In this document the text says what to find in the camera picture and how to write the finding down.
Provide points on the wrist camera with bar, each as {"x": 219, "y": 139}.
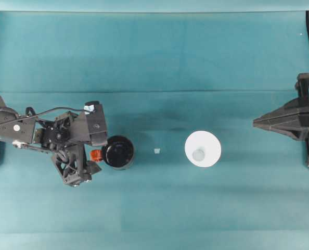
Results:
{"x": 96, "y": 125}

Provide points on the small white paper scrap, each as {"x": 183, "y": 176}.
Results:
{"x": 157, "y": 151}

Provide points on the blue-green table cloth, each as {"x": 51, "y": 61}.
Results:
{"x": 154, "y": 65}

